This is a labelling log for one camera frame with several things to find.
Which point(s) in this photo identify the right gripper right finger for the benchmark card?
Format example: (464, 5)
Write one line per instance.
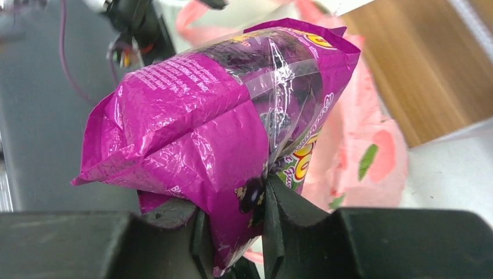
(297, 240)

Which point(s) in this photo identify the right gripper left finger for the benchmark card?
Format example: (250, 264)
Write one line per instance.
(175, 242)

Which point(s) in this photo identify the pink plastic grocery bag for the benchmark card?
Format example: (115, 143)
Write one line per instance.
(354, 146)

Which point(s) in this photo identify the purple snack packet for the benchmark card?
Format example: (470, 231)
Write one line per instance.
(132, 137)

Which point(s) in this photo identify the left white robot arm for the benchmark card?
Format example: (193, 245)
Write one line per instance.
(143, 35)

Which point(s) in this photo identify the white wire shelf rack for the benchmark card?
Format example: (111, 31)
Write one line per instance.
(431, 73)

